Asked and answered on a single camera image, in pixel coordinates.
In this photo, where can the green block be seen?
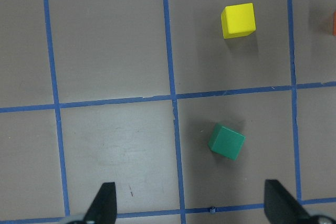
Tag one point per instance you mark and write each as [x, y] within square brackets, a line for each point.
[226, 142]

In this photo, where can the yellow block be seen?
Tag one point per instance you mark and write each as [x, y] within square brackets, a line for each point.
[238, 20]

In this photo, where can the orange block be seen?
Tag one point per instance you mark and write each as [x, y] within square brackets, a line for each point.
[334, 24]

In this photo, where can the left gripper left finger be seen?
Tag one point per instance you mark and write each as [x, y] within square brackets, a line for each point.
[103, 209]

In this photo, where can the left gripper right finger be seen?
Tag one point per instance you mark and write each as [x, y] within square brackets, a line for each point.
[281, 207]

